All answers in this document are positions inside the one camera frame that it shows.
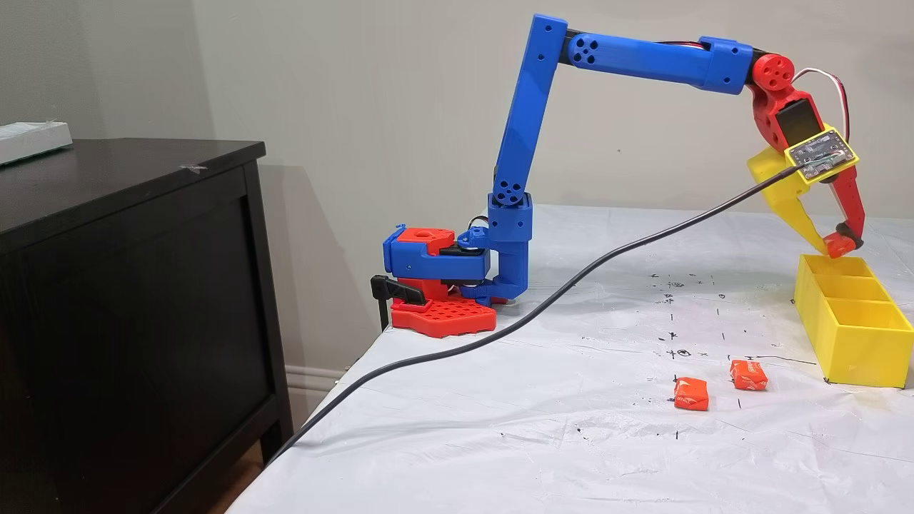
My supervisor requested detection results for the yellow three-compartment box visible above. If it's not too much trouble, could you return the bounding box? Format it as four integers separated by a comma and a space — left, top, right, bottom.
795, 253, 914, 389

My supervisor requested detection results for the white flat box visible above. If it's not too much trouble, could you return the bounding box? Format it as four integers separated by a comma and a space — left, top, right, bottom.
0, 121, 74, 166

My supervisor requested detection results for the white plastic table cover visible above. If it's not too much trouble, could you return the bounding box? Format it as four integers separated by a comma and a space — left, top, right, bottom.
228, 205, 914, 514

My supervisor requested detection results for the black table clamp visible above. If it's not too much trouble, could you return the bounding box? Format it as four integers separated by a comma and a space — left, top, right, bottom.
371, 275, 427, 333

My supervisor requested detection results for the black wooden cabinet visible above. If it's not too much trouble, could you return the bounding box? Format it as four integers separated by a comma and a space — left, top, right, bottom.
0, 139, 293, 514

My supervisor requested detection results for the camera board in yellow mount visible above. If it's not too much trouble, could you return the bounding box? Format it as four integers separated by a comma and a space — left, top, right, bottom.
784, 126, 860, 186

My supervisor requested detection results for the red white black servo wire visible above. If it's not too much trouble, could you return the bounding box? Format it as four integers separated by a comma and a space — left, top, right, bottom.
791, 68, 850, 140

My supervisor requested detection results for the black usb cable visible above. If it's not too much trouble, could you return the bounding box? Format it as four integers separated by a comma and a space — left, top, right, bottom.
266, 164, 800, 465

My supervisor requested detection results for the white wall baseboard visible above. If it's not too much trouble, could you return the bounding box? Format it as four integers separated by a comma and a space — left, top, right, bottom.
286, 364, 356, 411

